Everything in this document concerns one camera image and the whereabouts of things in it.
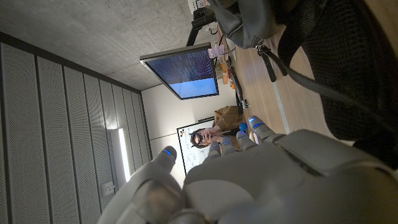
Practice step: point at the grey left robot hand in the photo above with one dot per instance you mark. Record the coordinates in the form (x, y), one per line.
(264, 186)

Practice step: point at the black backpack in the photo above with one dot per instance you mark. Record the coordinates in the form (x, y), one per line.
(342, 46)

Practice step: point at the blue ball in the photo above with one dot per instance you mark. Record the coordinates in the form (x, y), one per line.
(243, 127)

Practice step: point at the person in brown jacket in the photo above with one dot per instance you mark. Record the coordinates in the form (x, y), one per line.
(228, 118)

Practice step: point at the whiteboard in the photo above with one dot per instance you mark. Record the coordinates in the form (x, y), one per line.
(189, 155)

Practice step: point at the metal keys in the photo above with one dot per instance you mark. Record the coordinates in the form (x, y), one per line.
(245, 104)

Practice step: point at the black keyboard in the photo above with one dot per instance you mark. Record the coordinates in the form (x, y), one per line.
(237, 90)

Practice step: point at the computer monitor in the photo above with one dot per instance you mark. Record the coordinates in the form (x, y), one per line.
(183, 71)

